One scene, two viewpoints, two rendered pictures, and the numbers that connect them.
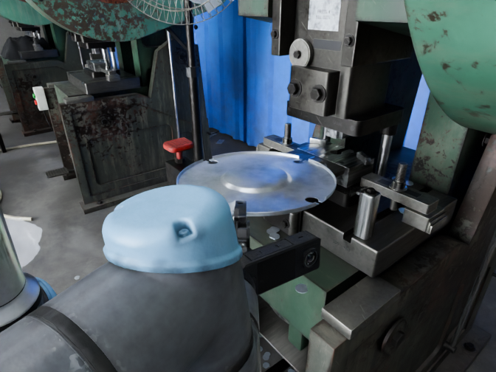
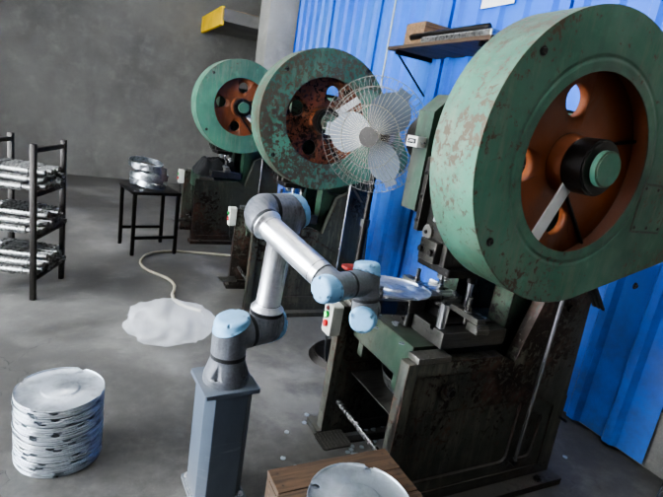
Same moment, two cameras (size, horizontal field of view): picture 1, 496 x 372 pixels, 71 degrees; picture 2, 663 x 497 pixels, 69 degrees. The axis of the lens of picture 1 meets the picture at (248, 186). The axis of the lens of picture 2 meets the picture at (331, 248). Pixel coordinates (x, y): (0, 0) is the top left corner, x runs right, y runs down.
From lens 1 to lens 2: 1.15 m
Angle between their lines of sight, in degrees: 16
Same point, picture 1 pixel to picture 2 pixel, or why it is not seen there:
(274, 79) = not seen: hidden behind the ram
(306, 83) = (426, 246)
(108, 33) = (308, 182)
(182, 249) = (370, 268)
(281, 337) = (387, 402)
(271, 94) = not seen: hidden behind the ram
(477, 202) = (522, 336)
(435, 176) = (499, 316)
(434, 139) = (500, 293)
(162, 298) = (365, 275)
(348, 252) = (431, 335)
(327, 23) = not seen: hidden behind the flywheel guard
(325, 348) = (405, 367)
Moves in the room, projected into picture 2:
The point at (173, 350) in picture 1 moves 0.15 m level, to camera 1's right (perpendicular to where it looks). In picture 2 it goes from (365, 284) to (421, 296)
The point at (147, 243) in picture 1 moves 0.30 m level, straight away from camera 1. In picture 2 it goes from (364, 265) to (347, 238)
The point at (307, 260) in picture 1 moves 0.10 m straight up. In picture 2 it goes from (402, 309) to (407, 278)
